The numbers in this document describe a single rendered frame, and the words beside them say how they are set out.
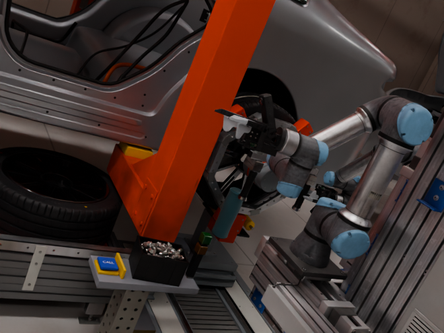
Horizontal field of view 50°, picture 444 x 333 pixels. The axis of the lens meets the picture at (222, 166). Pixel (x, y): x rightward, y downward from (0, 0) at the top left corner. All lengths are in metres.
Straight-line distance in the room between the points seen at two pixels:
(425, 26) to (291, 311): 7.69
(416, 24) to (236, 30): 7.07
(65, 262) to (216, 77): 0.99
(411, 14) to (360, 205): 7.21
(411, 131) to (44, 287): 1.56
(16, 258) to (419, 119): 1.57
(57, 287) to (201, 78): 1.07
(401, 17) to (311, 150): 7.15
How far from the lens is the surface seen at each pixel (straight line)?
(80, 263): 2.17
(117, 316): 2.04
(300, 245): 1.76
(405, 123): 1.52
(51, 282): 2.20
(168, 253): 1.93
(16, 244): 2.08
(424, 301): 1.62
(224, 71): 1.88
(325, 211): 1.71
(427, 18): 8.95
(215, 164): 2.39
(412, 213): 1.72
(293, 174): 1.46
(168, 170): 1.95
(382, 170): 1.57
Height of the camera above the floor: 1.46
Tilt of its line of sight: 16 degrees down
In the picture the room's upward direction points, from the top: 23 degrees clockwise
